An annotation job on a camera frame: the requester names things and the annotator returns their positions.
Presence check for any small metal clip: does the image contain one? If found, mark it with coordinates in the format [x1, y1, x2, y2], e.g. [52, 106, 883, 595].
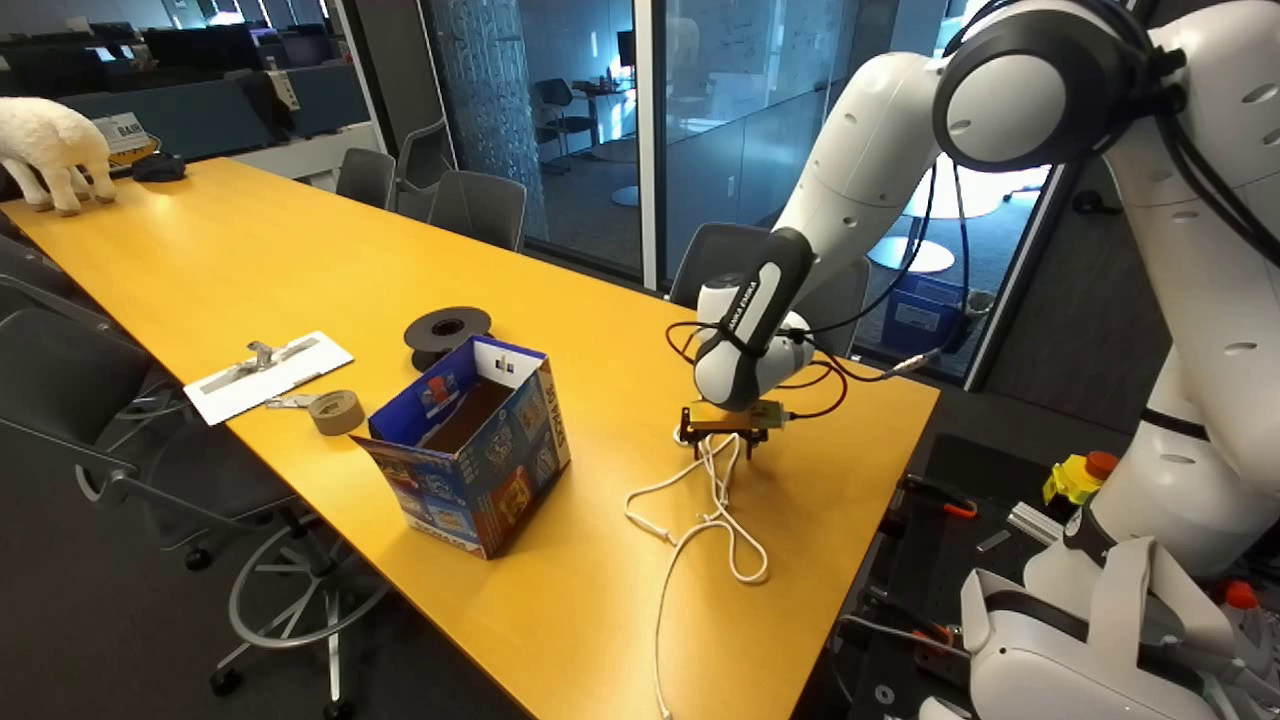
[238, 337, 284, 377]

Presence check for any black office chair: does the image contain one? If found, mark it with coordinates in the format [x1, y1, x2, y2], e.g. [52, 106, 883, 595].
[0, 234, 397, 714]

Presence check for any blue bin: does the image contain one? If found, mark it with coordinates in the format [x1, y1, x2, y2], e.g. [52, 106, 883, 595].
[883, 270, 998, 361]

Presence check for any grey tape roll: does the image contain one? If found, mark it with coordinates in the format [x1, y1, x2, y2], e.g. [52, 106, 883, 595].
[308, 385, 370, 441]

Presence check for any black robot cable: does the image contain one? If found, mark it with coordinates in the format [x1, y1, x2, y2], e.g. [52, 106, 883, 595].
[661, 143, 983, 420]

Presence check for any white plush animal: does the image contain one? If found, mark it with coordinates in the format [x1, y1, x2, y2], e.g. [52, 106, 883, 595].
[0, 93, 119, 214]

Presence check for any small black object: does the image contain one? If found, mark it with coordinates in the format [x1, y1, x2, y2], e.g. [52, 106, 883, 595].
[132, 153, 192, 187]

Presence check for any blue printed cardboard box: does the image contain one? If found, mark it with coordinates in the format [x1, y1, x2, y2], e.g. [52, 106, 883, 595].
[348, 331, 577, 561]

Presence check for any black filament spool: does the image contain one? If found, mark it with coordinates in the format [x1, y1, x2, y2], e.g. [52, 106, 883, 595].
[399, 304, 498, 377]

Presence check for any white VR headset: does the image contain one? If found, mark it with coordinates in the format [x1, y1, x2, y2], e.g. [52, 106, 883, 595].
[955, 533, 1243, 720]

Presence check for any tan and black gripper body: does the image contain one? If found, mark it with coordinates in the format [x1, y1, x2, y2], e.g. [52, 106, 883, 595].
[675, 396, 793, 444]

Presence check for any small white box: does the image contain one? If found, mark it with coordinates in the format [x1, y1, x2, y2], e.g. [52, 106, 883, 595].
[91, 112, 161, 171]

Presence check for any white paper strip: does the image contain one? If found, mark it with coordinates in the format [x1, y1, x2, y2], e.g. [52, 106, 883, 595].
[182, 328, 359, 431]

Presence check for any black tool cart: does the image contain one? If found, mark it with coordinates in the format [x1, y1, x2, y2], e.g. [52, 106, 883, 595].
[831, 431, 1072, 720]

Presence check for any yellow and red toy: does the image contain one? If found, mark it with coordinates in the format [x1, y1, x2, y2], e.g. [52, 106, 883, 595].
[1040, 447, 1122, 511]

